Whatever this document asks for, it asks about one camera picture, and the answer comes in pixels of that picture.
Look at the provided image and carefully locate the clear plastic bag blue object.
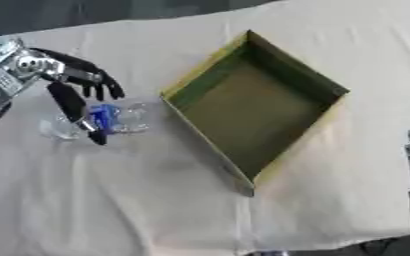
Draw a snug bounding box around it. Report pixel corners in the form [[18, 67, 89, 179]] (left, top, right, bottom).
[[37, 101, 153, 141]]

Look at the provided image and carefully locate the tan cardboard box green inside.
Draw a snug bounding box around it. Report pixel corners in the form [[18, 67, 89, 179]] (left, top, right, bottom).
[[159, 29, 352, 198]]

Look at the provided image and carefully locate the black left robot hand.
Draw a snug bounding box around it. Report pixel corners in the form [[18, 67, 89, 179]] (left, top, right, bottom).
[[28, 47, 127, 146]]

